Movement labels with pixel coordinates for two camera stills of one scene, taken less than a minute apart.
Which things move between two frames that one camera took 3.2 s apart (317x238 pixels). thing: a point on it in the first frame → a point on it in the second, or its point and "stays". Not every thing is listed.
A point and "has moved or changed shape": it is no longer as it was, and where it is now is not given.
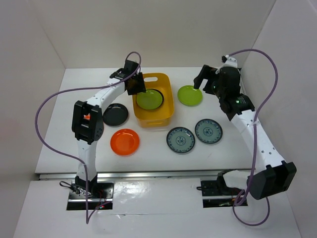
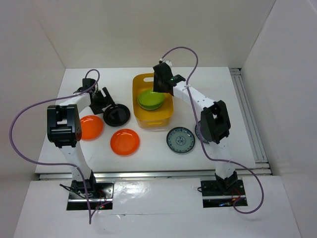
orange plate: x=125 y=142 stays
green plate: x=189 y=96 has moved or changed shape
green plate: x=151 y=99 stays
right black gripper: x=207 y=72 → x=156 y=88
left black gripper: x=140 y=87 → x=106 y=101
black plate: x=115 y=115 stays
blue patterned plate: x=180 y=140 stays
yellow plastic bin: x=161 y=117 stays
